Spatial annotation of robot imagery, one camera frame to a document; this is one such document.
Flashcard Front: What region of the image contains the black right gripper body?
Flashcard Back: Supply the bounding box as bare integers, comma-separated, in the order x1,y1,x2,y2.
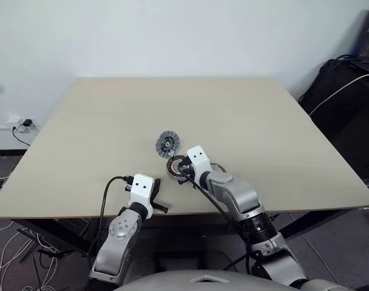
180,160,195,183

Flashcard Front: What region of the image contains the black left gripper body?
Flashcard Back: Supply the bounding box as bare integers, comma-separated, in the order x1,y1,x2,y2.
151,178,163,203

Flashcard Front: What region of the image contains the motor housing with copper windings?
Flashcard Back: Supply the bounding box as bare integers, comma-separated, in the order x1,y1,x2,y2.
165,154,192,183

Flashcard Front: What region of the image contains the grey spoked rotor disc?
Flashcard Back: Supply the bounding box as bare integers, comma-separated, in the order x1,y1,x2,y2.
155,129,181,159

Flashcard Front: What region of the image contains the grey robot torso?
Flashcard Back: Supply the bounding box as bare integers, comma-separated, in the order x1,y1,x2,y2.
111,262,358,291

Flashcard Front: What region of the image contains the large black case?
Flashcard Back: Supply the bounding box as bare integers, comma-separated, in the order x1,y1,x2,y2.
298,57,369,183

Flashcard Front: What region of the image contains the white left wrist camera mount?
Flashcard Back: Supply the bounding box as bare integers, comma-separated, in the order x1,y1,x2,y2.
128,173,157,219

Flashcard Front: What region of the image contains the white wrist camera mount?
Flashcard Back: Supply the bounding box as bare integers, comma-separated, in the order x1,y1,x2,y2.
128,173,157,219
186,145,215,184

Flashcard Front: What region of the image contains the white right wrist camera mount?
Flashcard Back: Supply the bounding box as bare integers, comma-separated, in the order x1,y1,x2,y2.
186,145,215,184

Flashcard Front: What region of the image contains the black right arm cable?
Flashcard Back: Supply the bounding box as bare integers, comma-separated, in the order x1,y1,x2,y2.
181,169,258,273

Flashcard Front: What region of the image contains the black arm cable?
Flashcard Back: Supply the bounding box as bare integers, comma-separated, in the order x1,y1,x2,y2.
87,175,134,261
181,169,258,273

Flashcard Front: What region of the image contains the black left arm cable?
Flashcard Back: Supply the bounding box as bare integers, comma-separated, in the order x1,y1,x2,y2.
87,175,134,261

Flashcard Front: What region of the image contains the black power strip cable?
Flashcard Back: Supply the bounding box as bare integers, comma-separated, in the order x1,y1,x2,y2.
10,125,31,147

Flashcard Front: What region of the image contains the white wall power strip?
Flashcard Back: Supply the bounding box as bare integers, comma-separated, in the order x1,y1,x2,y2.
7,116,41,134

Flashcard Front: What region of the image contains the white floor cable tangle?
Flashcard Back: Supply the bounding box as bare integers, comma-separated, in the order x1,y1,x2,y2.
0,216,93,291

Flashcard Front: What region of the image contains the white cable on case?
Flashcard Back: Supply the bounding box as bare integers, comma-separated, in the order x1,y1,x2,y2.
308,72,369,116

